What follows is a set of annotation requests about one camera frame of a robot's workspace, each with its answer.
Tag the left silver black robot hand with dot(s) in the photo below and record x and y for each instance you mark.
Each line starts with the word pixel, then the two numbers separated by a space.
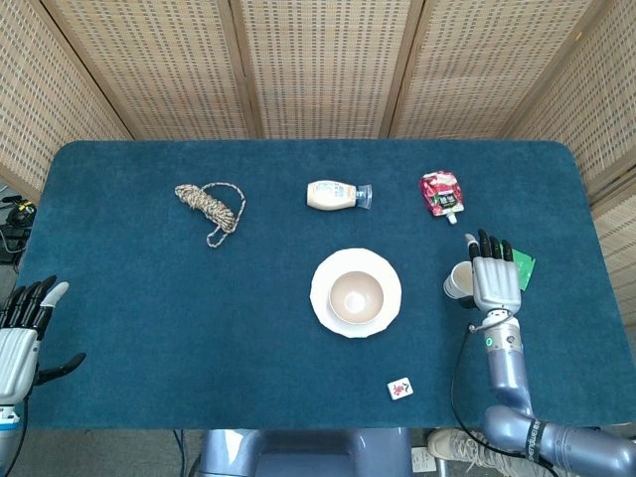
pixel 17 358

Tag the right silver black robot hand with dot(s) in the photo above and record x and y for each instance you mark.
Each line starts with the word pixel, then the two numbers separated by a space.
pixel 497 283

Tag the white paper cup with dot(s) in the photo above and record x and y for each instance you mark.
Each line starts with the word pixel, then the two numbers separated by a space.
pixel 459 280

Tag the left blue grey robot arm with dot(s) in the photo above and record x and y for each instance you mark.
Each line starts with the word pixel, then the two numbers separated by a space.
pixel 6 417

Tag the right blue grey robot arm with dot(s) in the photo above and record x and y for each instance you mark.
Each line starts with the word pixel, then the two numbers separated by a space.
pixel 509 367

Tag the green card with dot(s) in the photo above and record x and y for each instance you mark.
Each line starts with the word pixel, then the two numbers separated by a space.
pixel 525 270

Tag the red spouted drink pouch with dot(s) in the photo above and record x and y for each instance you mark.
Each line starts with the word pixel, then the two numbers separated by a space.
pixel 441 196

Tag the black floor equipment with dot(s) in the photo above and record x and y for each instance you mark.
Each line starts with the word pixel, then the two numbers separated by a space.
pixel 17 218

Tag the beige bowl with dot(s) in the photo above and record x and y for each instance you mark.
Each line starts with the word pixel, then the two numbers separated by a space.
pixel 355 298

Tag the white mahjong tile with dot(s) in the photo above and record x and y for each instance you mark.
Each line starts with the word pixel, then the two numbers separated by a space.
pixel 400 388

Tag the beige sneaker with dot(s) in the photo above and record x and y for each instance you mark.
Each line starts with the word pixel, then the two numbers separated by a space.
pixel 447 444

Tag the white paper plate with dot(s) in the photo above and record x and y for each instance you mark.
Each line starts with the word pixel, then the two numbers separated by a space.
pixel 320 300

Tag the blue plush tablecloth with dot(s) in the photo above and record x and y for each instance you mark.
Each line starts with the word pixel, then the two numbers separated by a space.
pixel 199 323

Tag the beige mayonnaise squeeze bottle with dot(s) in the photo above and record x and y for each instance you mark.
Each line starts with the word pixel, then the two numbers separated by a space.
pixel 330 195

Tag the blue grey robot torso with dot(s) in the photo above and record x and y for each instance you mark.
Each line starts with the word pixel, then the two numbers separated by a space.
pixel 308 453

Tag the woven bamboo folding screen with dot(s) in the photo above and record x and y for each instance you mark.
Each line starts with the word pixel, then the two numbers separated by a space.
pixel 323 64

